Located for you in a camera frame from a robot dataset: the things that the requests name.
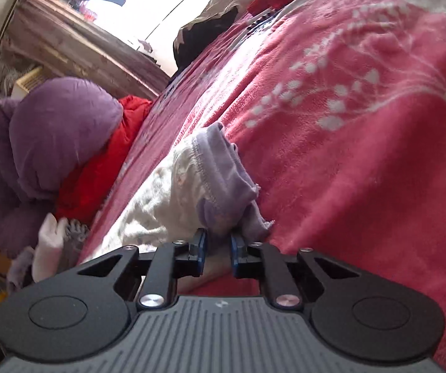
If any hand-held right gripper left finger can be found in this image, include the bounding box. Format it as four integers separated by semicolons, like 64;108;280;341
76;228;209;311

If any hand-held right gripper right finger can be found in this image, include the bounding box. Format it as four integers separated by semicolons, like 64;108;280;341
229;231;364;311

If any white garment with purple trim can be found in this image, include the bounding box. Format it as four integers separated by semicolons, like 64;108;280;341
87;121;276;297

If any dark clothes pile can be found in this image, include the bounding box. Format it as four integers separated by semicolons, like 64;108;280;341
173;0;266;72

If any red floral fleece blanket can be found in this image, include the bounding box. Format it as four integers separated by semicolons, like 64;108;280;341
77;0;446;373

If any grey ribbed cloth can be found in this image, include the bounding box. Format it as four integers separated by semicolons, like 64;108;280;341
62;219;90;265

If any red padded quilt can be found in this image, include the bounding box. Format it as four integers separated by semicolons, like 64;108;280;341
55;95;154;224

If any small mauve cloth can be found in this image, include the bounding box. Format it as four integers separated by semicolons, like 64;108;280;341
6;246;36;293

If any purple quilt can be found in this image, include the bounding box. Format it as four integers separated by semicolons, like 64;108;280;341
0;77;125;259

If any checked cloth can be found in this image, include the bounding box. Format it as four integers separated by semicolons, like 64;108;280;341
0;64;30;105

